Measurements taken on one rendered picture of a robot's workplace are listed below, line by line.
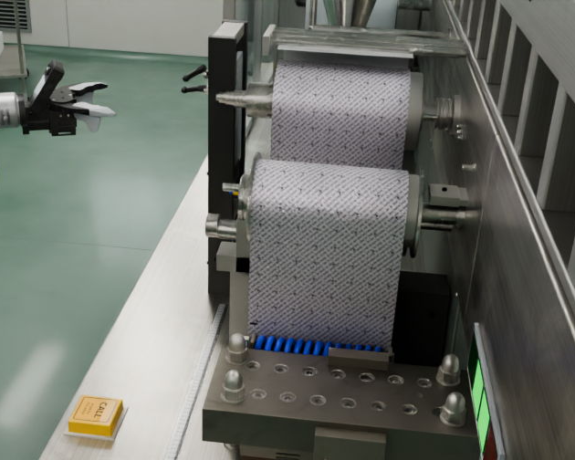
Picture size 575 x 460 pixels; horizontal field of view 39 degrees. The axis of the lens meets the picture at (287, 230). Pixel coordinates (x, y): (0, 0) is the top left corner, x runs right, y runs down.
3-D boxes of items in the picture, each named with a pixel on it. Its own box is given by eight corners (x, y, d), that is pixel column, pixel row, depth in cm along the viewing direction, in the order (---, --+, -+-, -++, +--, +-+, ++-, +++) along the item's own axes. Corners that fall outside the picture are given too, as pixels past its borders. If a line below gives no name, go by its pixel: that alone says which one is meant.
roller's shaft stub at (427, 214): (416, 218, 130) (419, 193, 128) (460, 222, 129) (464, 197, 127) (417, 230, 126) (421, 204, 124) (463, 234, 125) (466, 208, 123)
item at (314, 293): (247, 339, 133) (250, 239, 125) (390, 352, 132) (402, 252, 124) (247, 340, 133) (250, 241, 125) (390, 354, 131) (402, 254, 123)
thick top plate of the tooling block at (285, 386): (221, 376, 132) (221, 345, 130) (466, 401, 129) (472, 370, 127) (202, 441, 118) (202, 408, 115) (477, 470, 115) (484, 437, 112)
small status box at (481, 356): (465, 366, 107) (474, 321, 104) (471, 367, 107) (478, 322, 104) (488, 506, 84) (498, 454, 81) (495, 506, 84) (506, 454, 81)
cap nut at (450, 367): (434, 371, 126) (438, 347, 124) (458, 373, 126) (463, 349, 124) (436, 385, 123) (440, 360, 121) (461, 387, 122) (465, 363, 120)
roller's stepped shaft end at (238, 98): (217, 102, 150) (217, 86, 149) (249, 105, 150) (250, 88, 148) (214, 108, 147) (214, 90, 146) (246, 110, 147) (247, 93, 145)
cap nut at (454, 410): (439, 409, 117) (443, 384, 115) (464, 412, 117) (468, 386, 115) (441, 425, 114) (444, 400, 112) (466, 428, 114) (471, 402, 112)
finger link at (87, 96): (99, 100, 188) (67, 112, 182) (98, 77, 185) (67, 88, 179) (108, 104, 187) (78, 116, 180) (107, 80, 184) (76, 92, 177)
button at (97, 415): (82, 405, 135) (81, 393, 134) (123, 410, 134) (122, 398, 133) (67, 433, 128) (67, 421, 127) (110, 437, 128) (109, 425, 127)
